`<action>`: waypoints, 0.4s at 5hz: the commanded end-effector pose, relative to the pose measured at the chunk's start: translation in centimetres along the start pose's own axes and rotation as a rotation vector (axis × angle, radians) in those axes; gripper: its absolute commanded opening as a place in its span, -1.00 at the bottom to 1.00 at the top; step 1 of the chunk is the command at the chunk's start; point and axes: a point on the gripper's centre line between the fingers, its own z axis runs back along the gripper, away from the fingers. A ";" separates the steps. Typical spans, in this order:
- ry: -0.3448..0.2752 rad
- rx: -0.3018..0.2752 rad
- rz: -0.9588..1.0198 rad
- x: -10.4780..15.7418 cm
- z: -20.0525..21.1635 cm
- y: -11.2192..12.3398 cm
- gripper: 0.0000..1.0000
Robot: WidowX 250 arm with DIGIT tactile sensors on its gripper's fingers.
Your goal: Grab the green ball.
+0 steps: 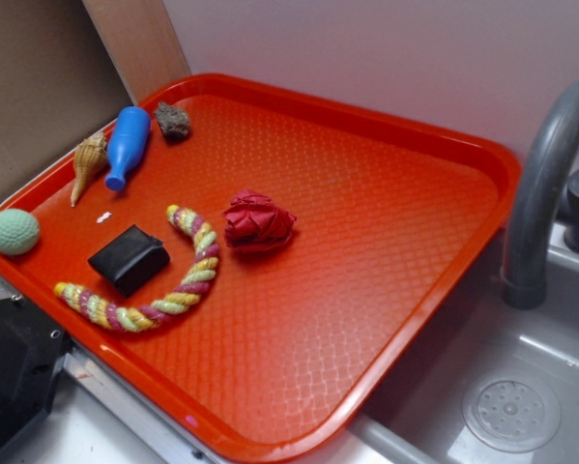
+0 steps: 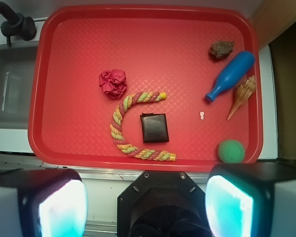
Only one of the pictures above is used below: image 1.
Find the green textured ball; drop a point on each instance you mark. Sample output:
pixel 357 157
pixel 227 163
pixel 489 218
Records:
pixel 19 232

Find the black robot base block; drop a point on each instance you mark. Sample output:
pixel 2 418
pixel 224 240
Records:
pixel 32 351

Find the red crumpled paper ball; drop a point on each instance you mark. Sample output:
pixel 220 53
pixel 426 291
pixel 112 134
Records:
pixel 254 223

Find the orange plastic tray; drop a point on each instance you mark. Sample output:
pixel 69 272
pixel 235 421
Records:
pixel 287 344

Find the grey brown rock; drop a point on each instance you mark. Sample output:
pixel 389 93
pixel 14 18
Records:
pixel 173 121

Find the black folded pouch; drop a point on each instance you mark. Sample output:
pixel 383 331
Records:
pixel 130 260

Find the small white paper scrap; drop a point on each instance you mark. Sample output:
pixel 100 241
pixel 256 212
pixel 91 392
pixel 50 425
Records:
pixel 103 217

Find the blue plastic bottle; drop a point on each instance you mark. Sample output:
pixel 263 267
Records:
pixel 126 145

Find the tan spiral seashell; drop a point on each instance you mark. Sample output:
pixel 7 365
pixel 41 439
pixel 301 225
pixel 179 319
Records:
pixel 89 159

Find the grey sink basin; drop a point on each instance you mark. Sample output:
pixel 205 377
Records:
pixel 415 415

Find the brown cardboard panel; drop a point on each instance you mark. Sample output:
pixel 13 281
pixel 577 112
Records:
pixel 67 67

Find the round sink drain cover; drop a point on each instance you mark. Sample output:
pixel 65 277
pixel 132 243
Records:
pixel 511 411

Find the grey curved faucet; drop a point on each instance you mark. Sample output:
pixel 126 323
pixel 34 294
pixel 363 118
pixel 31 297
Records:
pixel 553 158

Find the multicolour braided rope toy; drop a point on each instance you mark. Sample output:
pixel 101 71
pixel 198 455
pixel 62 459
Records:
pixel 189 293

